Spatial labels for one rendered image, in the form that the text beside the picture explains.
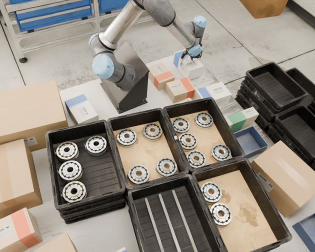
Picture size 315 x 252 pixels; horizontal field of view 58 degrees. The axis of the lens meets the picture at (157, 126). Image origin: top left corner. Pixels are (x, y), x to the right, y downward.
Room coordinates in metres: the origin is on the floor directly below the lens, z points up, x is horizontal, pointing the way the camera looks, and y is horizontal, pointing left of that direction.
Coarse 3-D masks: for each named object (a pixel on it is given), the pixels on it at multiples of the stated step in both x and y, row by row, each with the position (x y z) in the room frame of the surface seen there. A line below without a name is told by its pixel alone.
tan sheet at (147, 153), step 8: (136, 128) 0.87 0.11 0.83; (136, 144) 0.77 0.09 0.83; (144, 144) 0.78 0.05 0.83; (152, 144) 0.79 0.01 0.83; (160, 144) 0.79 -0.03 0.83; (120, 152) 0.71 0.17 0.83; (128, 152) 0.72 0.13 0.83; (136, 152) 0.72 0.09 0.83; (144, 152) 0.73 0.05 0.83; (152, 152) 0.74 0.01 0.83; (160, 152) 0.74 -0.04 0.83; (168, 152) 0.75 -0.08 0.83; (128, 160) 0.67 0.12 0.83; (136, 160) 0.68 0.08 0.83; (144, 160) 0.69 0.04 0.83; (152, 160) 0.69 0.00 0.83; (128, 168) 0.63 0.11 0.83; (152, 168) 0.65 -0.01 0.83; (152, 176) 0.60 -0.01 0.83; (128, 184) 0.55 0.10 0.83
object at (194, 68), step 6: (174, 54) 1.55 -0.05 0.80; (180, 54) 1.55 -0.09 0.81; (174, 60) 1.54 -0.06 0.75; (192, 60) 1.51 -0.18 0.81; (198, 60) 1.51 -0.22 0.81; (180, 66) 1.48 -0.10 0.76; (186, 66) 1.44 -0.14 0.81; (192, 66) 1.45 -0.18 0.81; (198, 66) 1.45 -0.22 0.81; (186, 72) 1.42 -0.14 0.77; (192, 72) 1.42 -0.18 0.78; (198, 72) 1.45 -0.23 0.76; (192, 78) 1.43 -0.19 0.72
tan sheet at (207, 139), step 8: (192, 120) 0.98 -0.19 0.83; (192, 128) 0.92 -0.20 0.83; (216, 128) 0.95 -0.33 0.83; (200, 136) 0.88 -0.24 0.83; (208, 136) 0.89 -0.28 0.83; (216, 136) 0.89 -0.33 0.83; (200, 144) 0.83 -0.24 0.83; (208, 144) 0.83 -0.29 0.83; (224, 144) 0.85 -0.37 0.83; (208, 152) 0.78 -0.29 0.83; (208, 160) 0.74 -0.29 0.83
